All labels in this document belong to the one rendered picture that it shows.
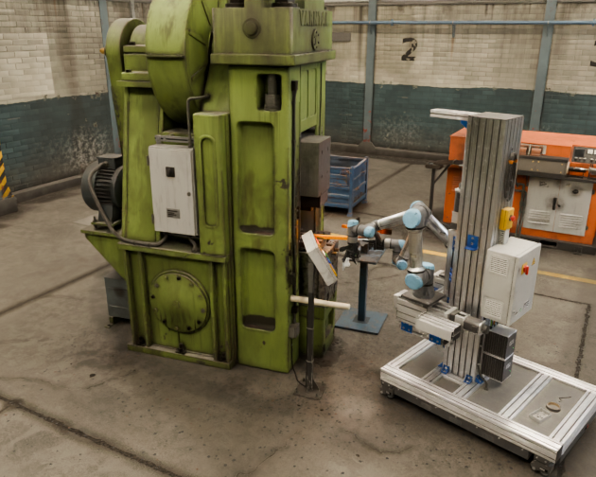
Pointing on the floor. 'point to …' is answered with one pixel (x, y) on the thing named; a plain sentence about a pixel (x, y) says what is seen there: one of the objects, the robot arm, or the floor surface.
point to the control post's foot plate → (310, 390)
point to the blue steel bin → (347, 182)
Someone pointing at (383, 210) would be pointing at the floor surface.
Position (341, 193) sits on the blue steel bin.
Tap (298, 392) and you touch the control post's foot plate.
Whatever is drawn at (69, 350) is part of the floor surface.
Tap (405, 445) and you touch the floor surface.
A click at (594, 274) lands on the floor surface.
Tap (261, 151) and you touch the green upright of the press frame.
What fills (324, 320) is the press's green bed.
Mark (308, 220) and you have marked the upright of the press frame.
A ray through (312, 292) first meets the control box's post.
